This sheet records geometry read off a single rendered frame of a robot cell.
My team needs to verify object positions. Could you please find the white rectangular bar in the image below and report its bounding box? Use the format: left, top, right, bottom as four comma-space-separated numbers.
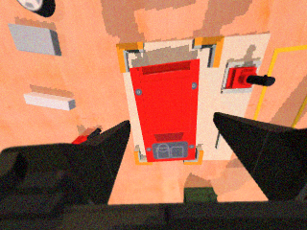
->
23, 92, 76, 111

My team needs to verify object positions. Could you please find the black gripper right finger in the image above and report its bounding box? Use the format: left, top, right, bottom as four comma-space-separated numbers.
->
213, 112, 307, 200

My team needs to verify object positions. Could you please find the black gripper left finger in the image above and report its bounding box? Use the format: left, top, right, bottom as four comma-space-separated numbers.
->
0, 120, 131, 205

